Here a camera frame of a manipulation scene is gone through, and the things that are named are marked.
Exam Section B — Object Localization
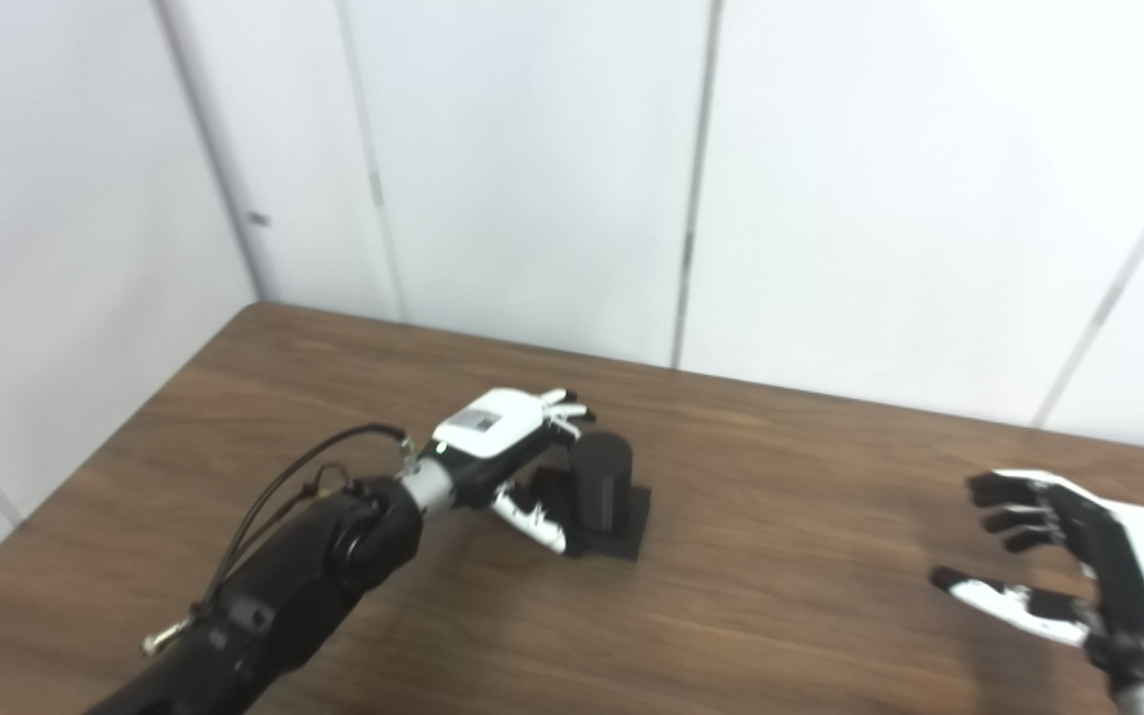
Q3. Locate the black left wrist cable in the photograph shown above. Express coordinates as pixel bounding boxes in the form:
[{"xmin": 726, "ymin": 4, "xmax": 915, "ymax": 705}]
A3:
[{"xmin": 143, "ymin": 424, "xmax": 414, "ymax": 656}]

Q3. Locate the grey wall post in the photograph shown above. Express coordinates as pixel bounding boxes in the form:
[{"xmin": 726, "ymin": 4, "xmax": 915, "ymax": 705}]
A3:
[{"xmin": 153, "ymin": 0, "xmax": 270, "ymax": 304}]

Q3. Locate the black peg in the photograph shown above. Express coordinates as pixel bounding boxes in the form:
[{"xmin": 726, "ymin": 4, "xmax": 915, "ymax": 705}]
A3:
[{"xmin": 522, "ymin": 432, "xmax": 652, "ymax": 562}]

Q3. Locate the white and black right hand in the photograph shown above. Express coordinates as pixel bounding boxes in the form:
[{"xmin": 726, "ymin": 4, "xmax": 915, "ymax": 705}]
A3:
[{"xmin": 929, "ymin": 470, "xmax": 1144, "ymax": 696}]

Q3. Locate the white and black left hand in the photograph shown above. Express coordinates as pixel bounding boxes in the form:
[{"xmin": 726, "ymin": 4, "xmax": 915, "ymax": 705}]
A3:
[{"xmin": 430, "ymin": 387, "xmax": 598, "ymax": 555}]

